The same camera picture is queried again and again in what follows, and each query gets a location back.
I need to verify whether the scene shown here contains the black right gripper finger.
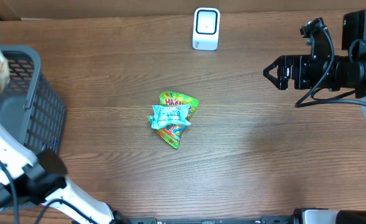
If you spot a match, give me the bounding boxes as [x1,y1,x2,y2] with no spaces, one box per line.
[263,70,286,90]
[263,56,283,73]

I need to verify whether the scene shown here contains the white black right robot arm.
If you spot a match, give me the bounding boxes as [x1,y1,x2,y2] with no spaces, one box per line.
[263,10,366,224]

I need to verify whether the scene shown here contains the grey plastic mesh basket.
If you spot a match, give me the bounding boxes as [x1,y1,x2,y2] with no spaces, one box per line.
[0,44,67,222]

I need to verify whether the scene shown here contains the light blue snack packet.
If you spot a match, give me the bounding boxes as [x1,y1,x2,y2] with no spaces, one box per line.
[151,105,191,129]

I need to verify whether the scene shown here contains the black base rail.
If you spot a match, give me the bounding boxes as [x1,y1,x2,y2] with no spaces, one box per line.
[117,207,366,224]

